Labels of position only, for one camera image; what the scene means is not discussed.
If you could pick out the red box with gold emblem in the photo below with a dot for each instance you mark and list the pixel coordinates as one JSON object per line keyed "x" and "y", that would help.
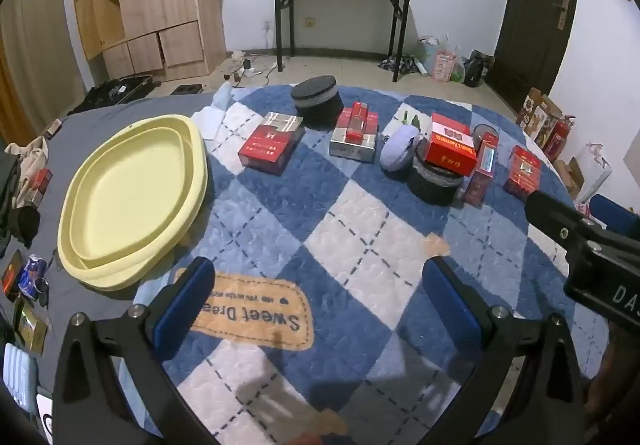
{"x": 522, "y": 172}

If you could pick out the dark round tin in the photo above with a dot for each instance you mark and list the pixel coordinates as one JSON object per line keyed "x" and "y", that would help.
{"x": 484, "y": 132}

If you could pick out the black round sponge block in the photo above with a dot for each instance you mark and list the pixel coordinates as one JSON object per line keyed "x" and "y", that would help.
{"x": 432, "y": 187}
{"x": 320, "y": 105}

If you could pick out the yellowish wall socket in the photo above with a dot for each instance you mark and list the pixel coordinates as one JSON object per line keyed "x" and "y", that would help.
{"x": 311, "y": 22}

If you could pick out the plastic bag with pink packet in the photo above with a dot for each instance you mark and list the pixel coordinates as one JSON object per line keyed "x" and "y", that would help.
{"x": 444, "y": 62}

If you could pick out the white paper bag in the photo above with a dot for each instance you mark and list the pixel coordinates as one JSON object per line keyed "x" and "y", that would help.
{"x": 592, "y": 170}

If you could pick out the printed cardboard box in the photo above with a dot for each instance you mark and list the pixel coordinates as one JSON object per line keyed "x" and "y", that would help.
{"x": 537, "y": 115}

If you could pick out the small red box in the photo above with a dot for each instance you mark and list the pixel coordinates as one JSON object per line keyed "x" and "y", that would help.
{"x": 41, "y": 182}

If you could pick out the grey bed sheet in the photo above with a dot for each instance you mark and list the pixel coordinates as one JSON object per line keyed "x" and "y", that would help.
{"x": 90, "y": 125}

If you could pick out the yellow plastic basin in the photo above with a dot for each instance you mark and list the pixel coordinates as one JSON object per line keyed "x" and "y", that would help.
{"x": 130, "y": 195}

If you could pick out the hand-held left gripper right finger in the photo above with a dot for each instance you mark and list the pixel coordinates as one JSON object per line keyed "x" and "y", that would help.
{"x": 454, "y": 310}

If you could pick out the slim red box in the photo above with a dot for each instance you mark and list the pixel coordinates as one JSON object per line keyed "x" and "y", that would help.
{"x": 480, "y": 175}

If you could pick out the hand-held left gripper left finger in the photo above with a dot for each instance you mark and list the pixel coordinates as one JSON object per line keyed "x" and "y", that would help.
{"x": 186, "y": 305}

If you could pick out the power strip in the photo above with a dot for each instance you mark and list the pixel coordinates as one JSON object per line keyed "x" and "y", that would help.
{"x": 240, "y": 67}

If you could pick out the beige cloth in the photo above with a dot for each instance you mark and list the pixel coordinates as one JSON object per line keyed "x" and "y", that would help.
{"x": 32, "y": 157}

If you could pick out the dark door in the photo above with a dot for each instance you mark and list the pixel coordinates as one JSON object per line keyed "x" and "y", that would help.
{"x": 530, "y": 25}

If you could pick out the large red and silver carton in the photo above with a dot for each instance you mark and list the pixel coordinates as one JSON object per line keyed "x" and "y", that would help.
{"x": 265, "y": 147}

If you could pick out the small brown box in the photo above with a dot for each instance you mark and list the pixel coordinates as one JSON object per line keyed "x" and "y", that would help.
{"x": 53, "y": 128}

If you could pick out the orange-red box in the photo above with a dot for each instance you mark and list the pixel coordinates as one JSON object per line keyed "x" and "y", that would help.
{"x": 450, "y": 145}

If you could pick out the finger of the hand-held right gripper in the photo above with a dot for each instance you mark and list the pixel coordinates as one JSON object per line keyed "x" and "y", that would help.
{"x": 617, "y": 215}
{"x": 550, "y": 212}

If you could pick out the black suitcase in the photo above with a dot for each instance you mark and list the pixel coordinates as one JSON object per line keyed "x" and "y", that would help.
{"x": 115, "y": 92}

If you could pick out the light blue ribbed case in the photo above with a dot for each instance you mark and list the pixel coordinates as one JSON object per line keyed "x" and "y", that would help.
{"x": 19, "y": 375}

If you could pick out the beige curtain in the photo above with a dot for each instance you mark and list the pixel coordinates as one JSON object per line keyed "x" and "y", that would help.
{"x": 35, "y": 50}

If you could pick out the dark clothing pile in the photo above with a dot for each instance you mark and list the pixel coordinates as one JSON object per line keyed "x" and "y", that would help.
{"x": 7, "y": 195}

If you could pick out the blue and white checked blanket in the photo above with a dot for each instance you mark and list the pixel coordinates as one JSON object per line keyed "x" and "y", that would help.
{"x": 350, "y": 235}

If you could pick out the black bag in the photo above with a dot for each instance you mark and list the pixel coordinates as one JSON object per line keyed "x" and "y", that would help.
{"x": 477, "y": 67}

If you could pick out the purple plush toy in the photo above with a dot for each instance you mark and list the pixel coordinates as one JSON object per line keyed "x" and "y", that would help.
{"x": 397, "y": 150}

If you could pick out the dark patterned cloth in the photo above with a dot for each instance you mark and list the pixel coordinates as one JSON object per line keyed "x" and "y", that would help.
{"x": 400, "y": 65}

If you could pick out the blue drink can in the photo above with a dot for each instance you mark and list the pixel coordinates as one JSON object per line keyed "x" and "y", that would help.
{"x": 32, "y": 275}

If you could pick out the black pouch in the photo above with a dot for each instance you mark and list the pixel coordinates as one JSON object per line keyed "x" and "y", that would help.
{"x": 24, "y": 225}

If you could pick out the red fire extinguisher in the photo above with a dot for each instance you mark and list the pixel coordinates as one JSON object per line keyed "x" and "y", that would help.
{"x": 557, "y": 140}

